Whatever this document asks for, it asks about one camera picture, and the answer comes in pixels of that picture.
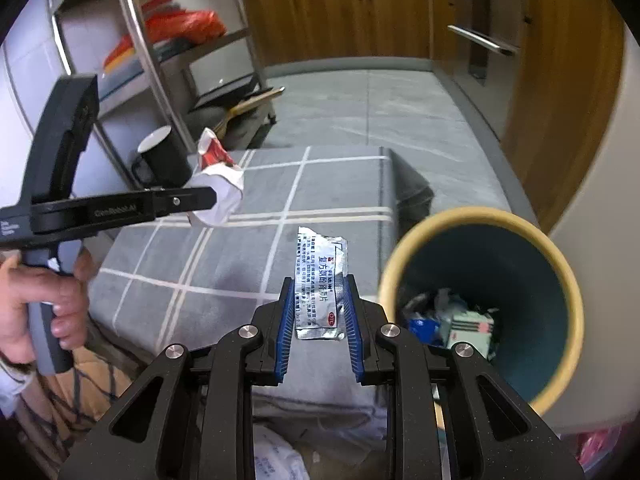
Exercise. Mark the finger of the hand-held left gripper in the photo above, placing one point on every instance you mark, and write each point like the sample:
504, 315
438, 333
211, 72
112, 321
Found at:
190, 200

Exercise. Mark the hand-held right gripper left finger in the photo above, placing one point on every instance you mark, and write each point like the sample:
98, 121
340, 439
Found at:
282, 330

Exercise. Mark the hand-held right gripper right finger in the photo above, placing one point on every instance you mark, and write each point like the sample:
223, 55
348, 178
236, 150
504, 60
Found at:
352, 330

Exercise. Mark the red and white wrapper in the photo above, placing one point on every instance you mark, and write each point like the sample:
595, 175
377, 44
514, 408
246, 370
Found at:
220, 195

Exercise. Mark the silver foil sachet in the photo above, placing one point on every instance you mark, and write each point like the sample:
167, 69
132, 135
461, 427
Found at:
317, 280

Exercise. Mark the dark blue wrapper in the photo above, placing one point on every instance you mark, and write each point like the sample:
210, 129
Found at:
425, 329

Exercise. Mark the green and white box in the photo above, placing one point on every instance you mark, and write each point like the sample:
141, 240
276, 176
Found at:
470, 327

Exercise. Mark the teal bin with yellow rim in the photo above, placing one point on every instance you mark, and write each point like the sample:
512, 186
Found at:
500, 260

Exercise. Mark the person's left forearm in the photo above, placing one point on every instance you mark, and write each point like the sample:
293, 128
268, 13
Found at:
12, 390

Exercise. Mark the person's left hand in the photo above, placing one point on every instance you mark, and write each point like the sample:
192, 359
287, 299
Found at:
15, 300

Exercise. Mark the black mug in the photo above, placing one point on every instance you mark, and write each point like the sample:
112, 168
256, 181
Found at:
165, 160

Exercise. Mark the white wet wipes pack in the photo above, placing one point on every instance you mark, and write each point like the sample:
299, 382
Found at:
277, 455

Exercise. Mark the metal shelf rack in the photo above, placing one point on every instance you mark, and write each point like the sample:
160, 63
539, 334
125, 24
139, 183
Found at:
145, 35

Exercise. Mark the red plastic bag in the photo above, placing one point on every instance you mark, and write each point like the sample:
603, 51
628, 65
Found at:
190, 22

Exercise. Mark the orange plaid cloth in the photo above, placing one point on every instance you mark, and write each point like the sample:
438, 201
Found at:
95, 385

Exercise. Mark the wooden kitchen cabinets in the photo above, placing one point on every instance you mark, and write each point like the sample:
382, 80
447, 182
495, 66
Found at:
350, 15

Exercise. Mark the clear plastic storage box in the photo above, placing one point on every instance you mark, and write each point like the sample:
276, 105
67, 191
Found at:
602, 447

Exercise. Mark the stainless steel oven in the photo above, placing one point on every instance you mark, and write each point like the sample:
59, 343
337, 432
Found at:
480, 20

